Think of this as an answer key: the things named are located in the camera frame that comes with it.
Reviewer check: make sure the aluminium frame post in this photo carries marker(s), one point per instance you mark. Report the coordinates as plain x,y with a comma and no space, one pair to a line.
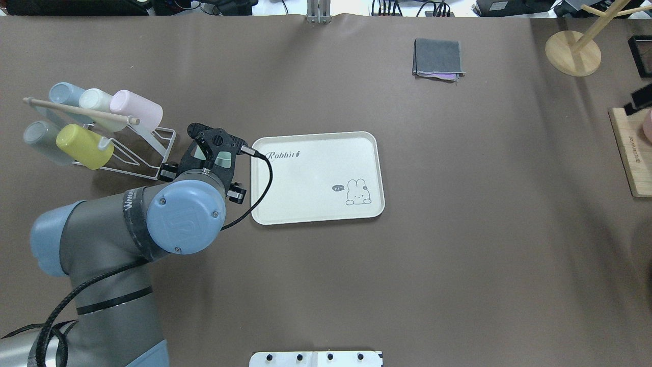
319,11

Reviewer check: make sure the light blue cup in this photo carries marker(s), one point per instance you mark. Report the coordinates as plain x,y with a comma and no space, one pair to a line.
69,94

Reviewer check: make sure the grey folded cloth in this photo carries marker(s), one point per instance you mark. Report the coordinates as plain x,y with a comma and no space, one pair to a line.
437,59

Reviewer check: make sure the white cup rack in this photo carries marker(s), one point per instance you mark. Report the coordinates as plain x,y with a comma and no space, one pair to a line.
137,151

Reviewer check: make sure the black tray corner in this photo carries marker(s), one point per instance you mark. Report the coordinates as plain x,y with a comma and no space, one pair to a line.
640,47

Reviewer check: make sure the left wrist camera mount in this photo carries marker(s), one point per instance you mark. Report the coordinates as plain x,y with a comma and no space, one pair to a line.
217,139

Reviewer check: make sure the wooden mug tree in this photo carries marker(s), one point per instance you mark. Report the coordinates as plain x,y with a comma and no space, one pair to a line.
575,53

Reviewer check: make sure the pink cup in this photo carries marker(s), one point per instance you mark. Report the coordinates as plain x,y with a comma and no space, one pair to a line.
127,103

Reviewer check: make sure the cream white cup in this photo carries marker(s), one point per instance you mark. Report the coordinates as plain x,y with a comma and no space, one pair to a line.
97,100

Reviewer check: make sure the yellow cup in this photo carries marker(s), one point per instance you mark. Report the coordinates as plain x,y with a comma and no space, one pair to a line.
88,148

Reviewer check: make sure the bamboo cutting board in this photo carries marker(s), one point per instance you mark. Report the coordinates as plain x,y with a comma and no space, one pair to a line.
634,148

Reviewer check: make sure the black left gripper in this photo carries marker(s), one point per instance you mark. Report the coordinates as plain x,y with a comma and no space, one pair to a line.
237,193

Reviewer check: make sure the cream rabbit tray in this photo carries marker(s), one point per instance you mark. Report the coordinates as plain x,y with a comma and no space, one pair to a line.
317,177

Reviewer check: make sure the green cup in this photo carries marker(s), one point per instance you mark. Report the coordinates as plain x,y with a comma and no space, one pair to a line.
223,158

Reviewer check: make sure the pink bowl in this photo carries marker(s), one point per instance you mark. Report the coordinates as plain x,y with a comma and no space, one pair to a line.
647,125

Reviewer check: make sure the grey cup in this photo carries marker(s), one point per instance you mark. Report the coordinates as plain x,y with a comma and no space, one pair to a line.
41,136

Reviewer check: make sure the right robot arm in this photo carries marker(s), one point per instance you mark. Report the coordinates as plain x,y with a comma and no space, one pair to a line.
640,99

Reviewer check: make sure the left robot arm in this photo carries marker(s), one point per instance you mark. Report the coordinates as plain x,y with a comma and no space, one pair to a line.
103,246

